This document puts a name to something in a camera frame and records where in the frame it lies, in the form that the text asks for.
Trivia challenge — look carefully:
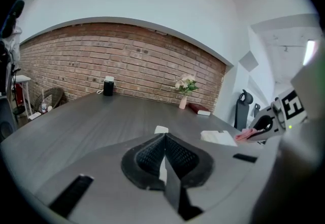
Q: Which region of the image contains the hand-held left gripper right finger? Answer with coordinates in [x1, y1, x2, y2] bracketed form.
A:
[165, 133, 270, 224]

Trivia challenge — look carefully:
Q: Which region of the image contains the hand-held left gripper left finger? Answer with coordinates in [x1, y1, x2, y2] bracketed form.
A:
[34, 133, 186, 224]

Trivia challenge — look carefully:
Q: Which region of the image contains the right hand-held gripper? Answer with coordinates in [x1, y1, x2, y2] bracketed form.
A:
[247, 88, 308, 144]

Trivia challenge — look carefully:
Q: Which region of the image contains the pink cloth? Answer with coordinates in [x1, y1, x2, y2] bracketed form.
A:
[235, 127, 259, 143]

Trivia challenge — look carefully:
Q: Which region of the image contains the white telephone base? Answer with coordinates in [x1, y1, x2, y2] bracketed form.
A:
[200, 130, 239, 147]

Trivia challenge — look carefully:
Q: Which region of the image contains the dark red book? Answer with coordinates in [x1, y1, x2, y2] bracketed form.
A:
[187, 103, 211, 117]

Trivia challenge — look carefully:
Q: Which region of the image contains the ceiling light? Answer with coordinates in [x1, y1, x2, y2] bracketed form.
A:
[302, 39, 317, 66]

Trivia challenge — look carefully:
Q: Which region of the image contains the pink vase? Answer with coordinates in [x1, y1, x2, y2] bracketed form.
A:
[178, 95, 188, 110]

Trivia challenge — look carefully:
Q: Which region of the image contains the pale flower bouquet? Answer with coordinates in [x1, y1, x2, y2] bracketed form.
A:
[175, 74, 199, 97]

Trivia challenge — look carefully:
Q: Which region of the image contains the black cylinder white lid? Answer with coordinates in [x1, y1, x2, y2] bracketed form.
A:
[96, 76, 114, 97]

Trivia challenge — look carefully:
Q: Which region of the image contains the wicker chair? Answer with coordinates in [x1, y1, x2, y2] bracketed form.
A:
[34, 87, 64, 114]

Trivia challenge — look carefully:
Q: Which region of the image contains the black and white speaker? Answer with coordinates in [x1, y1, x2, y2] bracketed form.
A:
[0, 95, 18, 142]

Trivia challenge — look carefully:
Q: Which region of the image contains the red fire extinguisher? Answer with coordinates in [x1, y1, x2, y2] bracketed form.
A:
[13, 83, 25, 106]

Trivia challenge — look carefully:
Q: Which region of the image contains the white stand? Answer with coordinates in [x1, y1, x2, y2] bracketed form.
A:
[12, 75, 33, 118]

